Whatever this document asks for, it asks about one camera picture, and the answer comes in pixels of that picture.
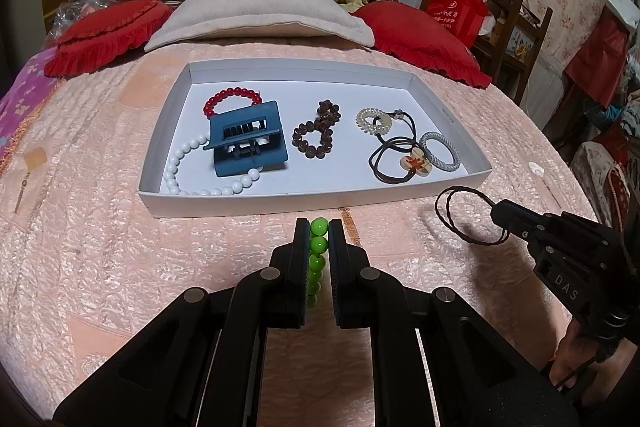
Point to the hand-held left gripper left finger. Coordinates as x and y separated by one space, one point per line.
301 257

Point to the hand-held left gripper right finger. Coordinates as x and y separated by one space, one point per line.
337 267

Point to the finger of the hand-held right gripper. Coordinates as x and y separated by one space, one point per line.
517 219

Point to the white cardboard tray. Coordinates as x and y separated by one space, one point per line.
350 177

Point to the blue hair claw clip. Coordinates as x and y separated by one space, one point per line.
272 157

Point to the person's right hand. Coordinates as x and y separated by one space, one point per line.
572 357

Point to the small white object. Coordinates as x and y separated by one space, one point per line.
536 168

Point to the wooden chair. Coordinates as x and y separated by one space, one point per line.
542 52

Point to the red ruffled cushion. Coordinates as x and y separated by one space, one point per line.
105 34
420 37

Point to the red shopping bag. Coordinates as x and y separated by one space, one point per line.
457 14

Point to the beige pillow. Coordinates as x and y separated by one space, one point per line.
250 7

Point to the small yellow packet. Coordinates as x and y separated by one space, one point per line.
36 157

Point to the thin metal pin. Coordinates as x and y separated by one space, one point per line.
21 196

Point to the purple flower blanket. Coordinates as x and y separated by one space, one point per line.
22 97

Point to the clear plastic bag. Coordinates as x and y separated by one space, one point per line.
75 9

